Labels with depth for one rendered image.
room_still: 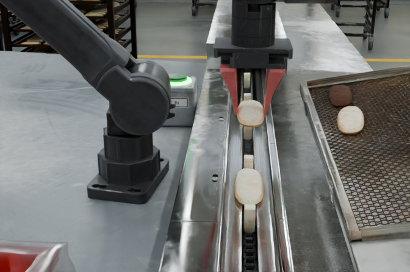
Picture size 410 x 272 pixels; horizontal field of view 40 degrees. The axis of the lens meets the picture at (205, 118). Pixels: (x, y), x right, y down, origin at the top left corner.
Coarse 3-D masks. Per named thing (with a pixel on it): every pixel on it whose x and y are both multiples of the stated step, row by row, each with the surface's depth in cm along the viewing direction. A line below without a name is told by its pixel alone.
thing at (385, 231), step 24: (384, 72) 99; (408, 72) 98; (384, 96) 90; (408, 96) 88; (312, 120) 82; (336, 120) 84; (384, 120) 81; (336, 144) 76; (360, 144) 75; (408, 144) 73; (336, 168) 69; (384, 168) 67; (408, 168) 67; (336, 192) 62; (360, 192) 63; (360, 216) 59
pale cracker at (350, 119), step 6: (348, 108) 85; (354, 108) 85; (342, 114) 83; (348, 114) 83; (354, 114) 82; (360, 114) 82; (342, 120) 81; (348, 120) 81; (354, 120) 80; (360, 120) 80; (342, 126) 80; (348, 126) 79; (354, 126) 79; (360, 126) 79; (342, 132) 79; (348, 132) 78; (354, 132) 78
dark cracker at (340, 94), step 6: (330, 90) 95; (336, 90) 94; (342, 90) 93; (348, 90) 93; (330, 96) 92; (336, 96) 91; (342, 96) 90; (348, 96) 90; (336, 102) 89; (342, 102) 89; (348, 102) 89
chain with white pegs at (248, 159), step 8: (248, 72) 129; (248, 80) 117; (248, 88) 118; (248, 96) 103; (248, 128) 91; (248, 136) 91; (248, 144) 90; (248, 152) 86; (248, 160) 77; (248, 208) 64; (248, 216) 64; (248, 224) 65; (248, 232) 65; (248, 240) 64; (248, 248) 63; (248, 256) 61; (248, 264) 59
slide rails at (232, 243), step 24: (240, 72) 125; (240, 96) 109; (264, 120) 97; (240, 144) 87; (264, 144) 87; (240, 168) 79; (264, 168) 79; (264, 192) 72; (240, 216) 66; (264, 216) 66; (240, 240) 62; (264, 240) 62; (240, 264) 57; (264, 264) 57
